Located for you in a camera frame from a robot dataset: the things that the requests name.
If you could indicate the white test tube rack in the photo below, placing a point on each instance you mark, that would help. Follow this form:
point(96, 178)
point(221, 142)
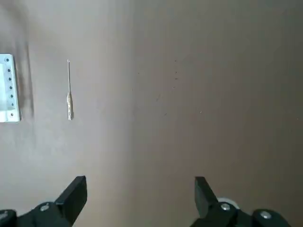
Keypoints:
point(9, 94)

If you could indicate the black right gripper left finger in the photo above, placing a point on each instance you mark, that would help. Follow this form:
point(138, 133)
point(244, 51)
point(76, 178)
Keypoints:
point(68, 203)

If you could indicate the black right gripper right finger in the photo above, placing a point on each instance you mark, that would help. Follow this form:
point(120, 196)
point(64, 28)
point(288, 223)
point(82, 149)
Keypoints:
point(206, 201)

